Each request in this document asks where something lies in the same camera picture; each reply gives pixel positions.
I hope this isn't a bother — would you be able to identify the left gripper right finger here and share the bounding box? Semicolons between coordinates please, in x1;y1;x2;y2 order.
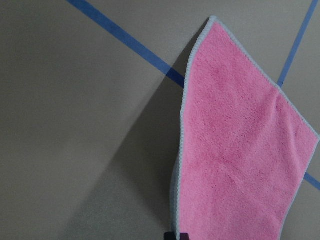
179;232;190;240

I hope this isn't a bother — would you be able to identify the pink grey microfibre towel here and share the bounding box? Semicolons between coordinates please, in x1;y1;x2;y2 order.
170;16;320;240

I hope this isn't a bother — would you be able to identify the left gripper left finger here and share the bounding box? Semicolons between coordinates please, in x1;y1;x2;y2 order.
163;232;176;240

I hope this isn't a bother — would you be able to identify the long blue tape strip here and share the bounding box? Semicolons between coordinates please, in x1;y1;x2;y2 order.
277;0;319;88

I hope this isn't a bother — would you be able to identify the crossing blue tape strip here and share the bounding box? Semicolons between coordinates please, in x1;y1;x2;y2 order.
65;0;320;191

